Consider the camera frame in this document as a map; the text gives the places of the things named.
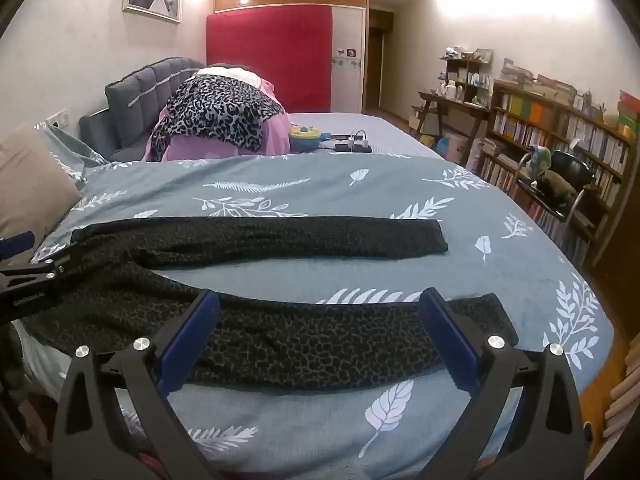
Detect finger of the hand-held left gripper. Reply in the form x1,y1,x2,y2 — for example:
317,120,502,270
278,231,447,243
0,244,81,291
0,231,37,262

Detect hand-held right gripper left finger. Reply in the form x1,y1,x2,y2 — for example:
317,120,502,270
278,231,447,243
51,287,223,480

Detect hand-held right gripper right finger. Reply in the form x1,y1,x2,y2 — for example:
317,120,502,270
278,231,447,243
419,286,587,480

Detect dark leopard print pants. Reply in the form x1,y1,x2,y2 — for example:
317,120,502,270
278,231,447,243
20,215,519,393

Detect beige pillow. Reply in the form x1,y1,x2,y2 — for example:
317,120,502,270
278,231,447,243
0,122,83,267

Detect leaf print pillow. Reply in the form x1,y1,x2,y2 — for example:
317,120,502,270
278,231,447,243
35,121,112,201

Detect brown cloth bundle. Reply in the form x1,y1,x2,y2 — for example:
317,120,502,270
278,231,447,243
536,169,580,202

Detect grey padded headboard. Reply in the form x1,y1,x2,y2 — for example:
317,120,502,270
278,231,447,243
79,56,207,163

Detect grey-green leaf print blanket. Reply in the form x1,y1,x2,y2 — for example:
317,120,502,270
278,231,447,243
30,152,617,480

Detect light blue storage box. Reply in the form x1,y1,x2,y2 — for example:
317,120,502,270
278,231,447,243
434,131,477,167

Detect green patterned bag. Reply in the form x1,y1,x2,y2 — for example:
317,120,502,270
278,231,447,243
529,144,554,172

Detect plain blue bed sheet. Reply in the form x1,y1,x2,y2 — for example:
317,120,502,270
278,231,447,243
286,112,442,162

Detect pink cloth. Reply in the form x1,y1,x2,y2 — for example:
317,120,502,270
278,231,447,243
144,79,294,164

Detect black white leopard print cloth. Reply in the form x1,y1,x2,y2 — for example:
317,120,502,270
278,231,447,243
149,75,284,162

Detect wooden bookshelf with books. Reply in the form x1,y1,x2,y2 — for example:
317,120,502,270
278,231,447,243
477,65,640,263

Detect yellow and blue toy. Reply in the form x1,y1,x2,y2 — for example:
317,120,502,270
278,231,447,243
288,126,332,154

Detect dark wooden desk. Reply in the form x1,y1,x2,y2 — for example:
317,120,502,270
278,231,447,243
411,90,493,137

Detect small desktop shelf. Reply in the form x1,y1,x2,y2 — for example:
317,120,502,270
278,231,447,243
439,47,495,107

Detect white wardrobe door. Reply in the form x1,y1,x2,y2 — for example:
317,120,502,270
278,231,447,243
330,5,369,114

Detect black metal frame chair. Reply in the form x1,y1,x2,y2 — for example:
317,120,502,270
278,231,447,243
514,149,600,243

